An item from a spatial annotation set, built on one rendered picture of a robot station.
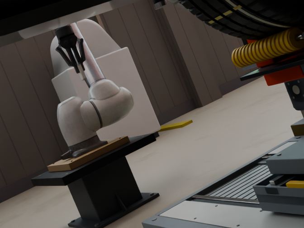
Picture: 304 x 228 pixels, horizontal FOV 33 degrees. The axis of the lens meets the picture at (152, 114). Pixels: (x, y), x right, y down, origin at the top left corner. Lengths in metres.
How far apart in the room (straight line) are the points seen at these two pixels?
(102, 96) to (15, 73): 2.57
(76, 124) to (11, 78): 2.59
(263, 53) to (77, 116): 1.29
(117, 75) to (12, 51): 1.10
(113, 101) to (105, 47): 2.12
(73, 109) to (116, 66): 2.14
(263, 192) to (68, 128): 1.27
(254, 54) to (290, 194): 0.38
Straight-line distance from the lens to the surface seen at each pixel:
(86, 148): 2.47
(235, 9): 1.24
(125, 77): 4.58
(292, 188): 1.34
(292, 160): 1.37
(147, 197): 2.51
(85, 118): 2.47
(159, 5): 1.64
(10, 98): 4.97
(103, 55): 4.55
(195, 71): 5.70
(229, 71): 6.16
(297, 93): 1.89
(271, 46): 1.35
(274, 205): 1.43
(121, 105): 2.53
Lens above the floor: 0.57
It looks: 4 degrees down
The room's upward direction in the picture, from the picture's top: 22 degrees counter-clockwise
